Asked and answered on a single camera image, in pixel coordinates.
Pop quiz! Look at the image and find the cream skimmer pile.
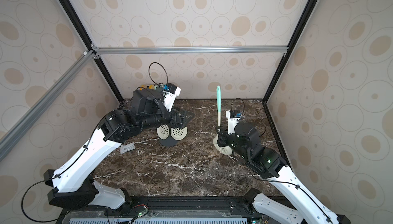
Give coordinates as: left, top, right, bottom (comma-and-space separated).
157, 124, 171, 140
213, 86, 233, 155

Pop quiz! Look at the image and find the grey utensil rack stand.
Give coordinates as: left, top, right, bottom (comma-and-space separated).
159, 133, 179, 147

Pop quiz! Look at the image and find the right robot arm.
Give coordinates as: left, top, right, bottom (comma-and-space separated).
216, 122, 350, 224

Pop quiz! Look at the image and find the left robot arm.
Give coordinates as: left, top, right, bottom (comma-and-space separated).
44, 83, 194, 213

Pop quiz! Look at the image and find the left yellow toast slice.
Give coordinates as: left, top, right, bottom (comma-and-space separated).
138, 84, 156, 90

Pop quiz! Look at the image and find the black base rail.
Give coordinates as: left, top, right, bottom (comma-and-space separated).
57, 196, 276, 224

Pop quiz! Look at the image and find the back aluminium rail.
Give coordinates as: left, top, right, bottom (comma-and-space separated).
93, 46, 288, 55

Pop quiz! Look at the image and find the aluminium rail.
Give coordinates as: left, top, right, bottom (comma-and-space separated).
1, 50, 94, 160
93, 46, 288, 55

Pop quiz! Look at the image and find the left aluminium rail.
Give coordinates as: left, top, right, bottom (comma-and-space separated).
1, 50, 94, 160

